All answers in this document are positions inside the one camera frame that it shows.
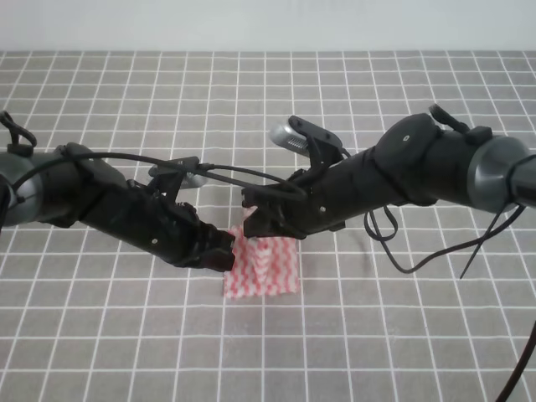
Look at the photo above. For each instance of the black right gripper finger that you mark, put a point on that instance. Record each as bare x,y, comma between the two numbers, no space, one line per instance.
250,198
258,225

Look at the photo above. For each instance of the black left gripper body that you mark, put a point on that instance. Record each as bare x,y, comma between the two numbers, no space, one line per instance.
146,221

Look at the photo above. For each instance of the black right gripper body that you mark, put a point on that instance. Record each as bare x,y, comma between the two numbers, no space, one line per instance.
325,208

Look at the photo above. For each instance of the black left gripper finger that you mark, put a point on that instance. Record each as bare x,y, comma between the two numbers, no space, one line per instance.
219,260
216,239

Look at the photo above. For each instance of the pink wavy striped towel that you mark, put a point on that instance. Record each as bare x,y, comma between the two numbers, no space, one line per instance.
262,266

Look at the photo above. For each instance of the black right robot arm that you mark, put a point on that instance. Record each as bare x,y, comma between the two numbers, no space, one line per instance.
417,161

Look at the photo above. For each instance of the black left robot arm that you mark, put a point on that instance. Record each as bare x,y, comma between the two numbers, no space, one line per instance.
72,184

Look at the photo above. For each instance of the grey grid tablecloth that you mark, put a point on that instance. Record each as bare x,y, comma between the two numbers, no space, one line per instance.
87,318

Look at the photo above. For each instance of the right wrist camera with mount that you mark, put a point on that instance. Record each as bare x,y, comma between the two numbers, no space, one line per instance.
322,147

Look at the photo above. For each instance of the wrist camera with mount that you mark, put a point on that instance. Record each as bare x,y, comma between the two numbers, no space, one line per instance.
322,147
178,174

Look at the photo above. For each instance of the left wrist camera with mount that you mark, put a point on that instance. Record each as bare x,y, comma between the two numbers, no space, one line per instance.
178,174

